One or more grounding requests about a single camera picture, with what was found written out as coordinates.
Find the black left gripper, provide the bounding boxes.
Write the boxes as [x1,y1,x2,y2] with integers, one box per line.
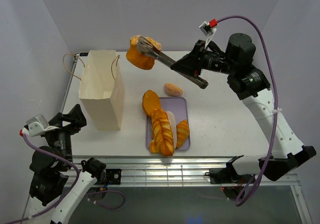
[45,102,87,167]

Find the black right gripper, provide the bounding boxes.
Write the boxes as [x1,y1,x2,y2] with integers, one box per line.
[169,40,236,77]

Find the pink sugared donut bread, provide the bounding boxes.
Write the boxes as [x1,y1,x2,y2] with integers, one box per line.
[163,83,183,97]

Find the metal serving tongs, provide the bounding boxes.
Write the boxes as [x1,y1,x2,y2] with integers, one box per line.
[136,36,209,89]

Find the chunky orange bread loaf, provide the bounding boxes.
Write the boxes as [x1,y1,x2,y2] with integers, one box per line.
[126,35,155,70]

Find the long twisted braided bread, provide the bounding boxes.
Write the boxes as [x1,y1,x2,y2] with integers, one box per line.
[151,108,175,157]

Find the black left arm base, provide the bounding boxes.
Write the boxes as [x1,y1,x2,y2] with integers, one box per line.
[97,168,122,185]

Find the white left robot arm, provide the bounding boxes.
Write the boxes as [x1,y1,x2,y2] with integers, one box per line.
[19,104,106,224]

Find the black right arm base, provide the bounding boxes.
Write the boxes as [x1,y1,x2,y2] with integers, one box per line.
[204,167,253,185]

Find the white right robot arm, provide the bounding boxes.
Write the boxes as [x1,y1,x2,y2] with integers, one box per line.
[171,33,317,183]

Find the beige paper bag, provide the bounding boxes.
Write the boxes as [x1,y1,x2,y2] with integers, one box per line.
[78,50,125,131]

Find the oval orange flat bread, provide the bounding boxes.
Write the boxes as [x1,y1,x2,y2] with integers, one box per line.
[142,90,161,117]

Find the white sugared bread slice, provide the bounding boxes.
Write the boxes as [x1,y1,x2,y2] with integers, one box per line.
[166,111,178,149]

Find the small striped croissant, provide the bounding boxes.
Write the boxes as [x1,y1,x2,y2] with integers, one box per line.
[176,119,190,149]

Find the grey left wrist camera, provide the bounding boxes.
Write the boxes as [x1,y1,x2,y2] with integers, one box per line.
[19,114,59,137]

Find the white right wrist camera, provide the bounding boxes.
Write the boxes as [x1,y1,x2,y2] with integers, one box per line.
[199,19,218,49]

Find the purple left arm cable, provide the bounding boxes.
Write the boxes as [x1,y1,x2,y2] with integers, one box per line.
[4,133,126,224]

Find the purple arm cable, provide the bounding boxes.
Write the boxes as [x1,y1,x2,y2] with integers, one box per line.
[4,133,126,224]
[216,15,279,207]

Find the aluminium frame rail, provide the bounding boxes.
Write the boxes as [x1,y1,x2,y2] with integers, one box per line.
[31,50,313,224]

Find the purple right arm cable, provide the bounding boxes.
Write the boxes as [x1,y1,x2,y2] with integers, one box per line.
[216,15,279,207]

